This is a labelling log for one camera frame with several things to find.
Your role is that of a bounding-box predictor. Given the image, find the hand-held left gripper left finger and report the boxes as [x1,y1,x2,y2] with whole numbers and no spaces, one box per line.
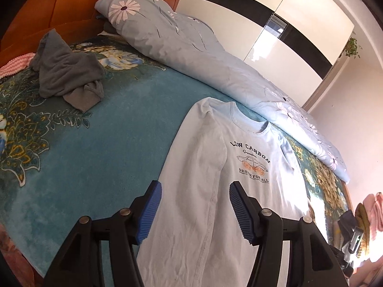
[43,180,163,287]

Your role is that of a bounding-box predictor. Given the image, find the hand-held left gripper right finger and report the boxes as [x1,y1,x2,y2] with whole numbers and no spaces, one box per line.
[229,181,349,287]

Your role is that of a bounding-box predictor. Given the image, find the light blue printed shirt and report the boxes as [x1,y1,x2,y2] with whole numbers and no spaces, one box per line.
[136,97,310,287]

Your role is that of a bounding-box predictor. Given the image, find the pink hanging clothes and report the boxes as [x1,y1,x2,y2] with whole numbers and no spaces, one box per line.
[363,191,383,241]

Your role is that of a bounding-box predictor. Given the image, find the yellow hanging garment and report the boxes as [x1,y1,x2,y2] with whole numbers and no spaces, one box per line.
[355,203,371,259]

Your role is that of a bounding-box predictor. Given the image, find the teal floral blanket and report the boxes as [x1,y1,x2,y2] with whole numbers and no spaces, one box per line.
[0,34,352,278]

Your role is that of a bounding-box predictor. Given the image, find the grey garment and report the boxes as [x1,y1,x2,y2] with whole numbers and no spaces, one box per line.
[28,28,106,113]

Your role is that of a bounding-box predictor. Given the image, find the light blue floral quilt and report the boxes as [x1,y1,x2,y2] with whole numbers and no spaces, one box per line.
[94,0,350,183]

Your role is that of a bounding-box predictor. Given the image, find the white black wardrobe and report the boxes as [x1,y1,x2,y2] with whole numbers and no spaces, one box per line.
[175,0,355,108]

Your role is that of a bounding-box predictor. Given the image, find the green hanging plant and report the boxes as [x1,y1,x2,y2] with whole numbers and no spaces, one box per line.
[339,37,361,59]

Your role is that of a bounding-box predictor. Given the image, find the pink white zigzag cloth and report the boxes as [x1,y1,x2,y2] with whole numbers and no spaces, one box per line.
[0,52,36,78]

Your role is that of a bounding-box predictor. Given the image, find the wooden headboard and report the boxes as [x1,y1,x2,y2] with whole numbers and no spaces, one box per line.
[0,0,184,69]

